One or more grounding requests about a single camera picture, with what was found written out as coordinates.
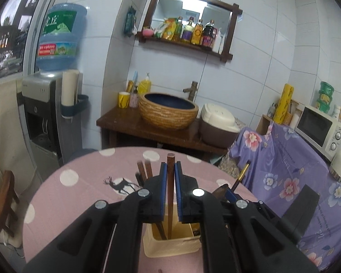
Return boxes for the purple floral cloth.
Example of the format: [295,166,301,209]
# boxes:
[218,124,341,272]

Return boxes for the yellow roll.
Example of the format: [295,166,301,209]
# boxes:
[273,84,294,124]

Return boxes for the pink polka dot tablecloth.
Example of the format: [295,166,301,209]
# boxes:
[22,146,259,273]

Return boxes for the window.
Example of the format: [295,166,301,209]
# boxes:
[0,0,47,81]

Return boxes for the yellow packet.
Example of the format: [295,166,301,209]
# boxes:
[160,18,178,41]

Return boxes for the white microwave oven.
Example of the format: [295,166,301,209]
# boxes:
[295,104,341,162]

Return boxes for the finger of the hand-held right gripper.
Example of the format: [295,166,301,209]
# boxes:
[224,189,279,226]

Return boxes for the grey water dispenser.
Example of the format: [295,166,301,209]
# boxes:
[21,72,83,167]

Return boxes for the brown faucet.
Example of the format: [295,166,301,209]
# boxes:
[183,81,199,101]

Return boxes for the yellow soap bottle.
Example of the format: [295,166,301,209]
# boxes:
[138,72,152,95]

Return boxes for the dark wooden counter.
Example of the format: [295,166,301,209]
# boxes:
[97,106,228,160]

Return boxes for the blue water bottle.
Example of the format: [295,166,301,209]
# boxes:
[35,3,88,71]

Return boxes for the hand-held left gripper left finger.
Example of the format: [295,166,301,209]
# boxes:
[22,162,168,273]

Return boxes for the cream and brown rice cooker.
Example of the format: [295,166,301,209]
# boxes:
[199,103,242,148]

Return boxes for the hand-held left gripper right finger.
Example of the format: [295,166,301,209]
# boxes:
[174,162,321,273]

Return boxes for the yellow cup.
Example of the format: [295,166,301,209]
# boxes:
[119,91,130,109]

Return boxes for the white bottle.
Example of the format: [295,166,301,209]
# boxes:
[213,28,225,54]

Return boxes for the purple label bottle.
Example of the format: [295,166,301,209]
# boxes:
[182,17,194,42]

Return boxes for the blue cup holder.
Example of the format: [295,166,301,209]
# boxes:
[61,94,89,118]

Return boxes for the cream plastic utensil holder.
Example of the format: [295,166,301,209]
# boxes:
[143,222,202,258]

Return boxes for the dark wooden spoon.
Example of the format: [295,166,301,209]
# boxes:
[213,184,229,202]

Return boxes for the dark sauce bottle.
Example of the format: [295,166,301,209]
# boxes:
[200,20,216,49]

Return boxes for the green bottle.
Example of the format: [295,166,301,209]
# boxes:
[175,16,184,39]

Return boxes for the black chopstick with yellow band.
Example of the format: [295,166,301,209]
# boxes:
[230,162,252,192]

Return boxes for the woven basin sink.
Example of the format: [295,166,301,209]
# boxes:
[138,92,199,131]

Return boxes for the orange bottle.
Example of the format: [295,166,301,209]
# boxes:
[191,19,203,45]

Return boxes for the wooden stool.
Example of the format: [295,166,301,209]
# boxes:
[0,170,20,238]

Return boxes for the brown wooden chopstick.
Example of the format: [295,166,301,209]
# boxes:
[144,161,167,239]
[167,153,176,239]
[137,162,163,239]

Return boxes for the green hanging packet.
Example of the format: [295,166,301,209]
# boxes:
[123,6,137,37]

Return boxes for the cream paper cup stack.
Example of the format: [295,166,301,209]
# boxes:
[61,70,80,106]

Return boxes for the wooden framed mirror shelf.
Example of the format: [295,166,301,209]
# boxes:
[135,0,243,62]

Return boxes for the light wooden box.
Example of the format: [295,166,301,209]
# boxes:
[257,114,275,135]

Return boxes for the stack of green tubs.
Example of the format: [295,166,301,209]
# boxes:
[317,81,334,114]

